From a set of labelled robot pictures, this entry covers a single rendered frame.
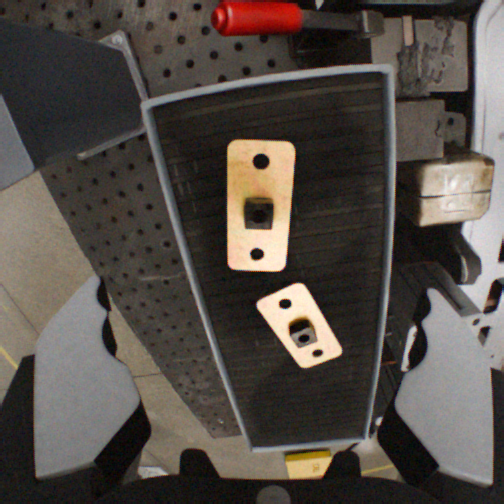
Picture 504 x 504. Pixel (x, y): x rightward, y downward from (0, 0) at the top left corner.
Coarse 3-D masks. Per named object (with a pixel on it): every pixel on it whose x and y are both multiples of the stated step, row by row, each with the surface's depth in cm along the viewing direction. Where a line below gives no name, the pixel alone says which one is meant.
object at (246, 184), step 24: (240, 144) 16; (264, 144) 16; (288, 144) 16; (240, 168) 17; (288, 168) 17; (240, 192) 18; (264, 192) 18; (288, 192) 18; (240, 216) 18; (264, 216) 18; (288, 216) 18; (240, 240) 19; (264, 240) 19; (240, 264) 20; (264, 264) 20
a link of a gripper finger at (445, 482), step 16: (496, 384) 7; (496, 400) 6; (496, 416) 6; (496, 432) 5; (496, 448) 5; (496, 464) 5; (432, 480) 5; (448, 480) 5; (496, 480) 4; (448, 496) 4; (464, 496) 4; (480, 496) 4; (496, 496) 4
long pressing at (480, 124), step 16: (480, 0) 24; (496, 0) 22; (480, 16) 23; (496, 16) 23; (480, 32) 24; (496, 32) 24; (480, 48) 25; (496, 48) 25; (480, 64) 26; (496, 64) 26; (480, 80) 27; (496, 80) 27; (480, 96) 28; (496, 96) 28; (480, 112) 28; (496, 112) 28; (480, 128) 29; (496, 128) 29; (480, 144) 30; (496, 144) 30; (496, 160) 31; (496, 176) 32; (496, 192) 33; (496, 208) 34; (464, 224) 35; (480, 224) 35; (496, 224) 35; (480, 240) 36; (496, 240) 36; (480, 256) 38; (496, 256) 38; (448, 272) 40; (496, 272) 39; (464, 288) 40; (480, 288) 40; (480, 304) 42; (496, 320) 43; (496, 336) 45; (496, 352) 47; (496, 368) 50
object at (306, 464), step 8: (288, 456) 35; (296, 456) 35; (304, 456) 35; (312, 456) 34; (320, 456) 34; (328, 456) 34; (288, 464) 35; (296, 464) 35; (304, 464) 35; (312, 464) 35; (320, 464) 35; (328, 464) 35; (288, 472) 36; (296, 472) 36; (304, 472) 36; (312, 472) 36; (320, 472) 36
